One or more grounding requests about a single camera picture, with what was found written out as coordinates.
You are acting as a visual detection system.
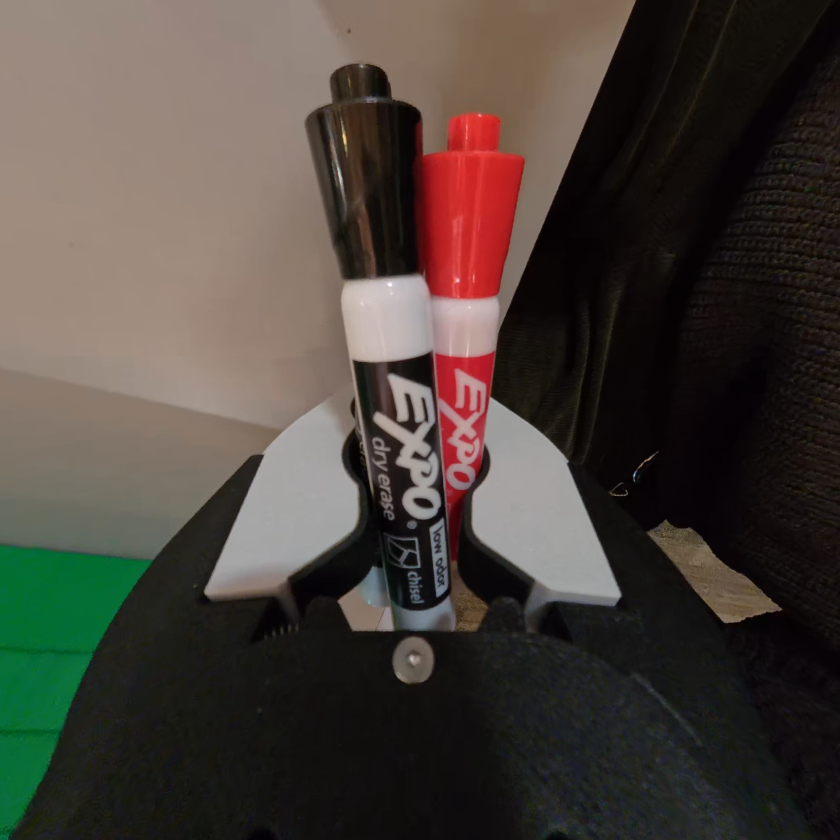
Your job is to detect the red dry erase marker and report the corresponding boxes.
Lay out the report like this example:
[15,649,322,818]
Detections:
[415,113,527,526]

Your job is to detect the green plastic bin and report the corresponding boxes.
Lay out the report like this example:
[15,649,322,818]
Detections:
[0,543,152,840]

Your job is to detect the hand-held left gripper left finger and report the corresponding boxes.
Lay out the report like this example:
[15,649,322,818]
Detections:
[203,394,368,621]

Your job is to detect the person's black sweater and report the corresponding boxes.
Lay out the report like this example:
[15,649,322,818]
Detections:
[676,52,840,644]

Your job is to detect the person's dark green pants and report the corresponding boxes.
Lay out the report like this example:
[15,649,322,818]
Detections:
[492,0,828,513]

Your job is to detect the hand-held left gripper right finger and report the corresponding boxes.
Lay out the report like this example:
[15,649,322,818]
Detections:
[462,395,624,632]

